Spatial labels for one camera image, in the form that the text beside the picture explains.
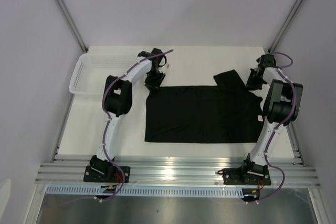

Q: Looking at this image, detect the white slotted cable duct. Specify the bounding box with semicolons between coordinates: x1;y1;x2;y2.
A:
46;184;244;198

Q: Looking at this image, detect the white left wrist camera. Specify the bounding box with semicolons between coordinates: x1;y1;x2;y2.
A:
161;63;170;71

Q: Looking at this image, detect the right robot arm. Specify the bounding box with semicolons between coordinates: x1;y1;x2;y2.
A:
239;52;303;184

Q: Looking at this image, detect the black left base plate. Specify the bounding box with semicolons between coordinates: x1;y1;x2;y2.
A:
83;166;122;184

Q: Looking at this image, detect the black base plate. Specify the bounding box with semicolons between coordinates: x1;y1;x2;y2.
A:
217;167;271;186
83;166;122;184

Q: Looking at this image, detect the left aluminium frame post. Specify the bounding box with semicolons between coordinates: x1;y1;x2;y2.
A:
54;0;88;53

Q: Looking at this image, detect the aluminium mounting rail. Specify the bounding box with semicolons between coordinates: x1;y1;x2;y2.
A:
35;155;321;188

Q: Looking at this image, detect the white plastic basket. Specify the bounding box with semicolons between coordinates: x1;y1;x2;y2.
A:
69;53;137;98

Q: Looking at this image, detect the aluminium frame post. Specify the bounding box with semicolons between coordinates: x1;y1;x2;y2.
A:
54;0;88;53
266;0;306;52

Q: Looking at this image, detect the right aluminium frame post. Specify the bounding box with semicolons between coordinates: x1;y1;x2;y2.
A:
266;0;306;52

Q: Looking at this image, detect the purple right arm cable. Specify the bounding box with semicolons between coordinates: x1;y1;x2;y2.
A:
245;52;294;205

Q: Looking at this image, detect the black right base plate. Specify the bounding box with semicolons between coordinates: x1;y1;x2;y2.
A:
217;167;271;186

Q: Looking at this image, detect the black t-shirt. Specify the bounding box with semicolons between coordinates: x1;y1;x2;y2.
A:
145;70;264;144

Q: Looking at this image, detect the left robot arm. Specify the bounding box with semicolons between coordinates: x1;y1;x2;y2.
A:
89;48;173;182

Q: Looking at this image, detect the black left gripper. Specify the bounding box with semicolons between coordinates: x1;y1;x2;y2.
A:
144;70;165;94

